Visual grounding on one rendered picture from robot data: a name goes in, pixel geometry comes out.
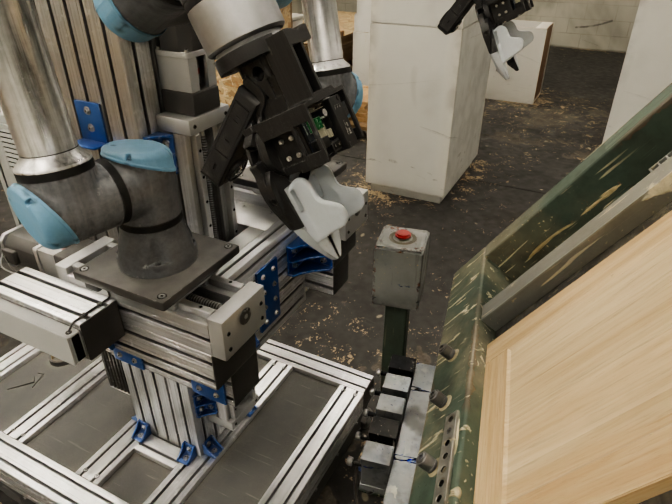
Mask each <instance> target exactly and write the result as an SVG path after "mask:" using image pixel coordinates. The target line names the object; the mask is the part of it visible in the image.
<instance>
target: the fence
mask: <svg viewBox="0 0 672 504"><path fill-rule="evenodd" d="M671 201H672V156H671V157H670V158H669V159H667V160H666V161H665V162H663V163H662V164H661V165H660V166H658V167H657V168H656V169H655V170H653V171H652V172H651V173H650V174H648V175H647V176H646V177H645V178H643V179H642V180H641V181H640V182H638V183H637V184H636V185H635V186H633V187H632V188H631V189H629V190H628V191H627V192H626V193H624V194H623V195H622V196H621V197H619V198H618V199H617V200H616V201H614V202H613V203H612V204H611V205H609V206H608V207H607V208H606V209H604V210H603V211H602V212H601V213H599V214H598V215H597V216H595V217H594V218H593V219H592V220H590V221H589V222H588V223H587V224H585V225H584V226H583V227H582V228H580V229H579V230H578V231H577V232H575V233H574V234H573V235H572V236H570V237H569V238H568V239H567V240H565V241H564V242H563V243H561V244H560V245H559V246H558V247H556V248H555V249H554V250H553V251H551V252H550V253H549V254H548V255H546V256H545V257H544V258H543V259H541V260H540V261H539V262H538V263H536V264H535V265H534V266H533V267H531V268H530V269H529V270H527V271H526V272H525V273H524V274H522V275H521V276H520V277H519V278H517V279H516V280H515V281H514V282H512V283H511V284H510V285H509V286H507V287H506V288H505V289H504V290H502V291H501V292H500V293H499V294H497V295H496V296H495V297H493V298H492V299H491V300H490V301H488V302H487V303H486V304H485V305H483V308H482V317H481V320H482V321H483V322H484V323H486V324H487V325H488V326H489V327H491V328H492V329H493V330H494V331H497V330H498V329H500V328H501V327H502V326H504V325H505V324H506V323H508V322H509V321H510V320H512V319H513V318H515V317H516V316H517V315H519V314H520V313H521V312H523V311H524V310H525V309H527V308H528V307H529V306H531V305H532V304H533V303H535V302H536V301H537V300H539V299H540V298H541V297H543V296H544V295H546V294H547V293H548V292H550V291H551V290H552V289H554V288H555V287H556V286H558V285H559V284H560V283H562V282H563V281H564V280H566V279H567V278H568V277H570V276H571V275H572V274H574V273H575V272H577V271H578V270H579V269H581V268H582V267H583V266H585V265H586V264H587V263H589V262H590V261H591V260H593V259H594V258H595V257H597V256H598V255H599V254H601V253H602V252H603V251H605V250H606V249H608V248H609V247H610V246H612V245H613V244H614V243H616V242H617V241H618V240H620V239H621V238H622V237H624V236H625V235H626V234H628V233H629V232H630V231H632V230H633V229H634V228H636V227H637V226H639V225H640V224H641V223H643V222H644V221H645V220H647V219H648V218H649V217H651V216H652V215H653V214H655V213H656V212H657V211H659V210H660V209H661V208H663V207H664V206H665V205H667V204H668V203H670V202H671Z"/></svg>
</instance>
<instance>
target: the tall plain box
mask: <svg viewBox="0 0 672 504"><path fill-rule="evenodd" d="M455 1H456V0H371V22H372V23H370V53H369V86H368V119H367V152H366V182H369V183H371V189H372V190H377V191H382V192H387V193H391V194H396V195H401V196H406V197H410V198H415V199H420V200H425V201H429V202H434V203H439V204H440V203H441V201H442V200H443V199H444V197H445V196H446V195H447V194H448V192H449V191H450V190H451V189H452V187H453V186H454V185H455V183H456V182H457V181H458V180H459V178H460V177H461V176H462V175H463V173H464V172H465V171H466V169H467V168H468V167H469V166H470V164H471V163H472V161H473V159H474V158H475V157H476V156H477V154H478V147H479V140H480V133H481V126H482V119H483V112H484V105H485V98H486V91H487V84H488V77H489V70H490V63H491V56H490V54H489V52H488V49H487V46H486V44H485V41H484V38H483V35H482V32H481V28H480V23H479V21H478V18H477V14H476V11H475V5H476V4H475V3H474V5H473V6H472V7H471V9H470V10H469V11H468V13H467V14H466V15H465V16H464V18H463V19H462V20H461V21H462V23H461V24H460V26H459V27H458V29H456V31H455V32H453V33H449V34H447V35H445V34H444V33H443V32H442V31H440V30H439V29H438V27H437V26H438V24H439V23H440V22H439V21H440V20H441V18H442V17H443V15H444V14H445V13H446V12H447V11H448V10H449V9H450V8H451V7H452V5H453V4H454V3H455Z"/></svg>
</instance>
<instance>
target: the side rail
mask: <svg viewBox="0 0 672 504"><path fill-rule="evenodd" d="M671 151H672V83H671V84H670V85H668V86H667V87H666V88H665V89H664V90H663V91H662V92H660V93H659V94H658V95H657V96H656V97H655V98H654V99H652V100H651V101H650V102H649V103H648V104H647V105H646V106H645V107H643V108H642V109H641V110H640V111H639V112H638V113H637V114H635V115H634V116H633V117H632V118H631V119H630V120H629V121H627V122H626V123H625V124H624V125H623V126H622V127H621V128H619V129H618V130H617V131H616V132H615V133H614V134H613V135H612V136H610V137H609V138H608V139H607V140H606V141H605V142H604V143H602V144H601V145H600V146H599V147H598V148H597V149H596V150H594V151H593V152H592V153H591V154H590V155H589V156H588V157H586V158H585V159H584V160H583V161H582V162H581V163H580V164H579V165H577V166H576V167H575V168H574V169H573V170H572V171H571V172H569V173H568V174H567V175H566V176H565V177H564V178H563V179H561V180H560V181H559V182H558V183H557V184H556V185H555V186H553V187H552V188H551V189H550V190H549V191H548V192H547V193H546V194H544V195H543V196H542V197H541V198H540V199H539V200H538V201H536V202H535V203H534V204H533V205H532V206H531V207H530V208H528V209H527V210H526V211H525V212H524V213H523V214H522V215H521V216H519V217H518V218H517V219H516V220H515V221H514V222H513V223H511V224H510V225H509V226H508V227H507V228H506V229H505V230H503V231H502V232H501V233H500V234H499V235H498V236H497V237H495V238H494V239H493V240H492V241H491V242H490V243H489V244H488V245H487V246H486V254H485V257H486V258H487V259H489V260H491V261H492V262H493V263H494V264H496V265H497V266H498V267H500V268H501V269H500V270H502V271H503V272H504V273H505V274H507V275H508V276H509V277H510V278H512V279H513V280H514V281H515V280H516V279H517V278H519V277H520V276H521V275H522V274H524V273H525V272H526V271H527V270H529V269H530V268H531V267H533V266H534V265H535V264H536V263H538V262H539V261H540V260H541V259H543V258H544V257H545V256H546V255H548V254H549V253H550V252H551V251H553V250H554V249H555V248H556V247H558V246H559V245H560V244H561V243H563V242H564V241H565V240H567V239H568V238H569V237H570V236H572V235H573V234H574V233H575V232H577V231H578V230H579V229H580V228H582V227H583V226H584V225H585V224H587V223H588V222H589V221H590V220H592V219H593V218H594V217H595V216H597V215H598V214H599V213H601V212H602V211H603V206H604V205H605V204H607V203H608V202H609V201H610V200H612V199H613V198H614V197H615V196H617V195H618V194H619V193H620V192H622V191H623V190H624V189H625V188H627V187H628V186H630V185H634V186H635V185H636V184H637V183H638V182H640V181H641V180H642V179H643V178H645V177H646V176H647V175H648V174H650V173H651V172H650V171H649V170H648V169H649V168H651V167H652V166H653V165H654V164H656V163H657V162H658V161H659V160H661V159H662V158H663V157H664V156H666V155H667V154H668V153H669V152H671Z"/></svg>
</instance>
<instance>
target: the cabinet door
mask: <svg viewBox="0 0 672 504"><path fill-rule="evenodd" d="M670 490H672V210H671V211H670V212H669V213H667V214H666V215H664V216H663V217H662V218H660V219H659V220H658V221H656V222H655V223H654V224H652V225H651V226H649V227H648V228H647V229H645V230H644V231H643V232H641V233H640V234H638V235H637V236H636V237H634V238H633V239H632V240H630V241H629V242H628V243H626V244H625V245H623V246H622V247H621V248H619V249H618V250H617V251H615V252H614V253H613V254H611V255H610V256H608V257H607V258H606V259H604V260H603V261H602V262H600V263H599V264H597V265H596V266H595V267H593V268H592V269H591V270H589V271H588V272H587V273H585V274H584V275H582V276H581V277H580V278H578V279H577V280H576V281H574V282H573V283H571V284H570V285H569V286H567V287H566V288H565V289H563V290H562V291H561V292H559V293H558V294H556V295H555V296H554V297H552V298H551V299H550V300H548V301H547V302H545V303H544V304H543V305H541V306H540V307H539V308H537V309H536V310H535V311H533V312H532V313H530V314H529V315H528V316H526V317H525V318H524V319H522V320H521V321H519V322H518V323H517V324H515V325H514V326H513V327H511V328H510V329H509V330H507V331H506V332H504V333H503V334H502V335H500V336H499V337H498V338H496V339H495V340H494V341H492V342H491V343H489V344H488V345H487V355H486V366H485V377H484V389H483V400H482V411H481V423H480V434H479V445H478V457H477V468H476V479H475V491H474V502H473V504H638V503H640V502H643V501H645V500H648V499H650V498H652V497H655V496H657V495H660V494H662V493H665V492H667V491H670Z"/></svg>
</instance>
